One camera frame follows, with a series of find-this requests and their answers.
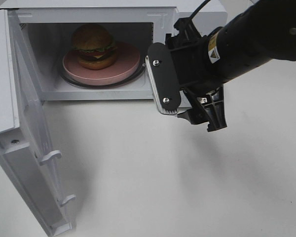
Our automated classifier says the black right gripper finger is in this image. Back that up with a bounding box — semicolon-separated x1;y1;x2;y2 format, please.
177;86;227;132
174;17;202;40

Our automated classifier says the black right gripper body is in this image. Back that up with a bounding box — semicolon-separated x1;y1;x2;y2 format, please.
165;32;227;94

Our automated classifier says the pink round plate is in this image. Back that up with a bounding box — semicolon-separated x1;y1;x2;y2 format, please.
62;42;141;86

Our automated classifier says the burger with lettuce and tomato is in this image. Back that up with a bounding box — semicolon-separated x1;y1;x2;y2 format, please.
72;23;118;70

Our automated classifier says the white microwave door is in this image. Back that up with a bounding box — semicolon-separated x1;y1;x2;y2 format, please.
0;9;75;237

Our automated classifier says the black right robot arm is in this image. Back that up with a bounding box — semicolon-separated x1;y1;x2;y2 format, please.
166;0;296;132

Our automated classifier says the glass microwave turntable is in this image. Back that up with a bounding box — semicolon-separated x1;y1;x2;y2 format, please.
57;58;145;89

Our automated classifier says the white microwave oven body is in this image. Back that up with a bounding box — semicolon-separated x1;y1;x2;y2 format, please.
0;0;228;109

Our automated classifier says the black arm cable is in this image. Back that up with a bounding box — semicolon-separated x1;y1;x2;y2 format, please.
189;0;210;20

